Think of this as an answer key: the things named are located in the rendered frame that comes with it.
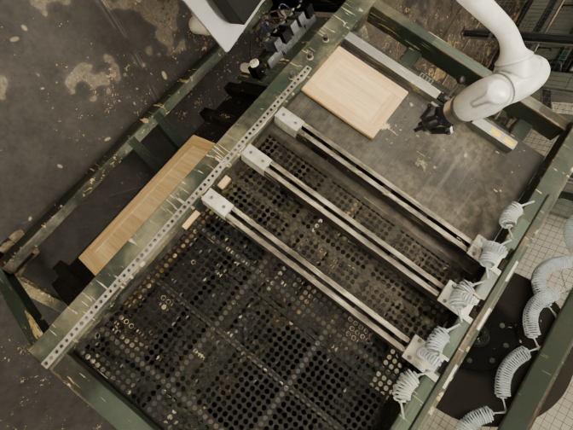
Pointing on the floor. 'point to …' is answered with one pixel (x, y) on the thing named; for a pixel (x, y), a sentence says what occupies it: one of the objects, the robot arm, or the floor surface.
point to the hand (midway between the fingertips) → (421, 126)
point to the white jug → (197, 26)
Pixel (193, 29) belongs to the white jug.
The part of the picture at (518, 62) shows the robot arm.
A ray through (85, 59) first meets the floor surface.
